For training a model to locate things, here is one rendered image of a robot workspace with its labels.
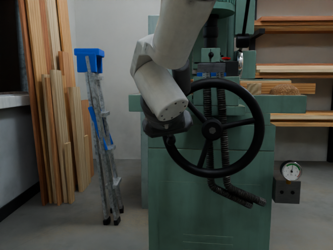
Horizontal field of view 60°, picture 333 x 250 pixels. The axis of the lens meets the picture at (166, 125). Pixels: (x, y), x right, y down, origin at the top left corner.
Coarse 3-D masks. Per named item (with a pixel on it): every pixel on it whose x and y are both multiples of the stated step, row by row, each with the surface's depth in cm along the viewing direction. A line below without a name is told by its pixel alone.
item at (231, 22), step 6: (228, 18) 127; (234, 18) 127; (228, 24) 127; (234, 24) 127; (228, 30) 127; (228, 36) 128; (228, 42) 128; (228, 48) 128; (228, 54) 129; (192, 78) 132
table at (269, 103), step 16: (128, 96) 102; (256, 96) 96; (272, 96) 96; (288, 96) 95; (304, 96) 95; (192, 112) 90; (240, 112) 88; (272, 112) 96; (288, 112) 96; (304, 112) 95
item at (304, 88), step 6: (240, 84) 111; (246, 84) 111; (264, 84) 110; (270, 84) 110; (276, 84) 110; (294, 84) 109; (300, 84) 109; (306, 84) 109; (312, 84) 108; (264, 90) 111; (270, 90) 110; (300, 90) 109; (306, 90) 109; (312, 90) 109
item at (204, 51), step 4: (204, 48) 107; (208, 48) 107; (212, 48) 107; (216, 48) 107; (204, 52) 108; (208, 52) 107; (216, 52) 107; (220, 52) 108; (204, 56) 108; (208, 56) 108; (216, 56) 107; (204, 60) 108; (208, 60) 108; (212, 60) 108; (216, 60) 107
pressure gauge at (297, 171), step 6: (288, 162) 92; (294, 162) 92; (282, 168) 92; (288, 168) 92; (294, 168) 92; (300, 168) 92; (282, 174) 93; (288, 174) 93; (294, 174) 92; (300, 174) 92; (288, 180) 93; (294, 180) 92
